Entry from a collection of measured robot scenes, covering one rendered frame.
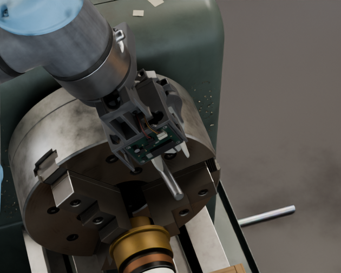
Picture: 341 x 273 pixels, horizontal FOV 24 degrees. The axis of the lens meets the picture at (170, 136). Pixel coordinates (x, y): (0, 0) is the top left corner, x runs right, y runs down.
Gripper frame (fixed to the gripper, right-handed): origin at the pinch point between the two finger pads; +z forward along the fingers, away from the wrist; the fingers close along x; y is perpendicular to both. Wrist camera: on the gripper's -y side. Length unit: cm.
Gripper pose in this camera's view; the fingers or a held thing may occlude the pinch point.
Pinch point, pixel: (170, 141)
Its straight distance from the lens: 96.9
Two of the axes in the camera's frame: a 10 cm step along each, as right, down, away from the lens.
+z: 3.9, 4.4, 8.1
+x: 8.6, -4.8, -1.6
